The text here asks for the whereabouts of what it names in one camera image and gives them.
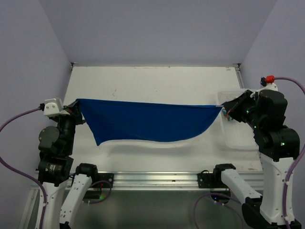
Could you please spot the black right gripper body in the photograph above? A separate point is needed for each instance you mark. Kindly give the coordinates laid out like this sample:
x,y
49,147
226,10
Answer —
x,y
254,117

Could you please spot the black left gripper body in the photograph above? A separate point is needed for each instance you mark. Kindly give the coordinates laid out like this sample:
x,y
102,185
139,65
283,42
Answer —
x,y
67,125

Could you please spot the blue towel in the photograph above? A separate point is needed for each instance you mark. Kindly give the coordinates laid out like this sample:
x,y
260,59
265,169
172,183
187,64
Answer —
x,y
119,120

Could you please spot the rabbit print towel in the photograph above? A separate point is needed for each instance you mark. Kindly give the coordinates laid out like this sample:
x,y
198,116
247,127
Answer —
x,y
226,115

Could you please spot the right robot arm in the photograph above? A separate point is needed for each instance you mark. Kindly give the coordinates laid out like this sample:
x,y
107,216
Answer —
x,y
279,146

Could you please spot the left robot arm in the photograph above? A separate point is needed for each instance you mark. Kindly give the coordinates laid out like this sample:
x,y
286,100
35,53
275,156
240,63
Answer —
x,y
54,172

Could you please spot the white plastic basket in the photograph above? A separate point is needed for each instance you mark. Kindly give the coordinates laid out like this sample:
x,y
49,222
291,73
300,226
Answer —
x,y
237,135

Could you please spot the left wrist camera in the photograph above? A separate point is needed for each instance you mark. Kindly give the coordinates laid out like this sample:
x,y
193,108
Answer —
x,y
53,107

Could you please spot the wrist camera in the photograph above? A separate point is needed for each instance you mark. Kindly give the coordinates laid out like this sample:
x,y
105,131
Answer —
x,y
53,107
268,83

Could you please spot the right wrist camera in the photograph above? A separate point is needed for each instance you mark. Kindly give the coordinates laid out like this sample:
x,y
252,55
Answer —
x,y
268,83

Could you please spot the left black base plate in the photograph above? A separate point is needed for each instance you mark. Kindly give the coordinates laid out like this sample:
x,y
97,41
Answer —
x,y
103,180

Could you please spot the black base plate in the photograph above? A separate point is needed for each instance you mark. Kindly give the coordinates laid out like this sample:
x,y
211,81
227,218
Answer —
x,y
206,179
103,180

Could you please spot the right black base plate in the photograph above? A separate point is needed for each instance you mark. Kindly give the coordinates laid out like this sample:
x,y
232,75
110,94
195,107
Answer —
x,y
206,179

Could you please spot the aluminium mounting rail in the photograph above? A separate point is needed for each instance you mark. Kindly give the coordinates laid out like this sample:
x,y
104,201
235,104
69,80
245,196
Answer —
x,y
169,181

